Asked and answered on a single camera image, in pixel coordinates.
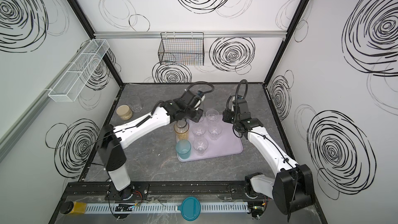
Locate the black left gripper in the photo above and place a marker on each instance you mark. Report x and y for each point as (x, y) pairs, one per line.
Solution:
(191, 115)

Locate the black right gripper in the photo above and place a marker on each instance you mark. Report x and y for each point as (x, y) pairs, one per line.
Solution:
(228, 117)

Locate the clear faceted tumbler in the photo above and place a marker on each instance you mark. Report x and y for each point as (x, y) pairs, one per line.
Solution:
(200, 145)
(199, 129)
(215, 131)
(134, 103)
(202, 119)
(212, 116)

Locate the tall yellow plastic glass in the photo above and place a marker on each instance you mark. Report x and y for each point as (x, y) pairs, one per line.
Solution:
(181, 128)

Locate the teal dimpled plastic glass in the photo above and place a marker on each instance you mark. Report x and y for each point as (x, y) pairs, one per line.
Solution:
(183, 149)

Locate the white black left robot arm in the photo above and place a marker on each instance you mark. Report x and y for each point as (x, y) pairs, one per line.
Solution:
(112, 141)

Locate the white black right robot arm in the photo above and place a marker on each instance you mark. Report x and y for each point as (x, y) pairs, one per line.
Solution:
(292, 188)

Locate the lilac plastic tray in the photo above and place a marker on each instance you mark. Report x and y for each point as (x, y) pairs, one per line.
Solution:
(227, 144)

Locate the oat jar with beige lid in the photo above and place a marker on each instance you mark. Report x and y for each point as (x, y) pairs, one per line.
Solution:
(124, 112)

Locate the teal round lid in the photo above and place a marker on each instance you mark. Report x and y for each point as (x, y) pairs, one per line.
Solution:
(190, 208)

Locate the yellow jar with black lid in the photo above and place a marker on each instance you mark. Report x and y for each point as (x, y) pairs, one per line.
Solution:
(70, 207)

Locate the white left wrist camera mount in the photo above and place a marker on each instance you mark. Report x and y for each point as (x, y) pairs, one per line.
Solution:
(200, 98)

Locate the black wire wall basket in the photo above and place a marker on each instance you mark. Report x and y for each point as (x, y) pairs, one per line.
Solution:
(185, 51)

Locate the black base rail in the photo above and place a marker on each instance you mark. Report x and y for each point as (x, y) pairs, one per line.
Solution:
(143, 190)

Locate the aluminium wall rail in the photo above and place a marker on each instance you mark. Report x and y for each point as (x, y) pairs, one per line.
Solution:
(189, 34)

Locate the white slotted cable duct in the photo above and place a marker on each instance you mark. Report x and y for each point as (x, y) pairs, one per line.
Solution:
(160, 208)

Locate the white mesh wall shelf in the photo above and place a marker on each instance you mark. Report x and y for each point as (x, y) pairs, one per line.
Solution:
(78, 73)

